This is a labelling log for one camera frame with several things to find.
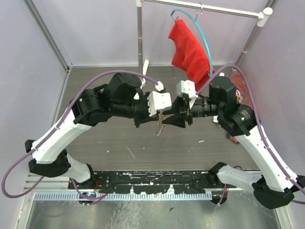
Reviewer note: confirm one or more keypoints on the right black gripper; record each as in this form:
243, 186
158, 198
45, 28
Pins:
180, 106

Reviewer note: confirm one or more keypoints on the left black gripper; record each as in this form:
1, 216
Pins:
147, 118

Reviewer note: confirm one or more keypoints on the metal numbered keyring organizer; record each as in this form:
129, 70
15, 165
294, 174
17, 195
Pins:
160, 125

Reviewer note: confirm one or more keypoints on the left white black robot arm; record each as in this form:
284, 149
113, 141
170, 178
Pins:
122, 93

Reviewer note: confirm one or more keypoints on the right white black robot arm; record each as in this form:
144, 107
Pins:
272, 188

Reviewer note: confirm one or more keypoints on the red shirt on hanger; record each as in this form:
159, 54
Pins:
189, 55

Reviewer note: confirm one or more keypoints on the dark red printed shirt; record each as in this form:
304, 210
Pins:
242, 93

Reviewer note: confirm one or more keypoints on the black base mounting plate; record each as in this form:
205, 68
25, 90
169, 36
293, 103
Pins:
154, 182

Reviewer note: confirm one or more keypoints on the teal clothes hanger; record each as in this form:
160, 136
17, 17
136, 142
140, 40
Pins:
199, 35

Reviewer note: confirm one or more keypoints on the white silver clothes rack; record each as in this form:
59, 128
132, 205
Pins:
230, 26

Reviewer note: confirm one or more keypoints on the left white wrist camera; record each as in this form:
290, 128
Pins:
158, 101

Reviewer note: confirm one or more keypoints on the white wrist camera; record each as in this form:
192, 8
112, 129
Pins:
158, 101
186, 87

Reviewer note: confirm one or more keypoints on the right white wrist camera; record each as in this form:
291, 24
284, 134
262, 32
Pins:
186, 87

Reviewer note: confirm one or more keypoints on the slotted cable duct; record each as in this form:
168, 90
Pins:
71, 196

